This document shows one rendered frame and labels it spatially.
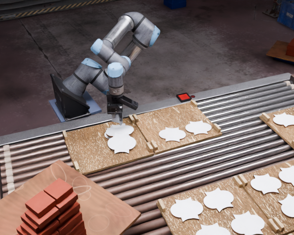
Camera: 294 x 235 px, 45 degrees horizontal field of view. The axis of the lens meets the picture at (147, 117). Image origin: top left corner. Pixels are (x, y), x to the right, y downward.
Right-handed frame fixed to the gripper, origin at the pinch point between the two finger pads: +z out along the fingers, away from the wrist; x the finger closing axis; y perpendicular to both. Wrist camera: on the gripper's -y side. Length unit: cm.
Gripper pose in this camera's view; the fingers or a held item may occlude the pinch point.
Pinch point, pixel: (122, 123)
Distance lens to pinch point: 195.9
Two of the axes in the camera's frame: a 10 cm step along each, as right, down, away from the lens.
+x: 0.4, 5.9, -8.1
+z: -0.1, 8.1, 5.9
